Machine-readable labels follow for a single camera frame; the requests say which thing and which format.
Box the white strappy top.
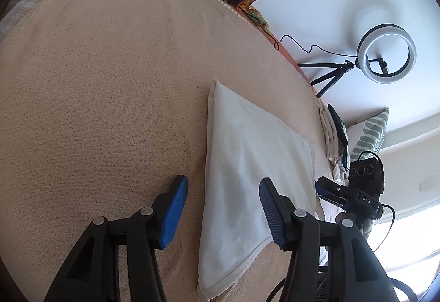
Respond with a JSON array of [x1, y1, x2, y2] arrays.
[[197, 79, 318, 299]]

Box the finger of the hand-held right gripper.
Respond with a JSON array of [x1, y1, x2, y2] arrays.
[[314, 184, 348, 210], [317, 176, 351, 193]]

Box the black ring light cable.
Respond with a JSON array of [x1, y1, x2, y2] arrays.
[[273, 34, 360, 57]]

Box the black mini tripod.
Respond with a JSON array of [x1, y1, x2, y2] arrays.
[[297, 59, 358, 98]]

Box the beige blanket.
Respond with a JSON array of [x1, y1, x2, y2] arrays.
[[0, 0, 344, 302]]

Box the green leaf print pillow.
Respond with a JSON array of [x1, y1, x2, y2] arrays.
[[345, 109, 391, 165]]

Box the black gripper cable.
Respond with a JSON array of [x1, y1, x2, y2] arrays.
[[373, 204, 396, 252]]

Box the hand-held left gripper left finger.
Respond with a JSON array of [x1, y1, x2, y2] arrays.
[[44, 175, 189, 302]]

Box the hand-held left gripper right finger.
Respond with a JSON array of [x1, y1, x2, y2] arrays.
[[258, 177, 396, 302]]

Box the white crumpled clothes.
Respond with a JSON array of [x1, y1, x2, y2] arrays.
[[320, 106, 348, 183]]

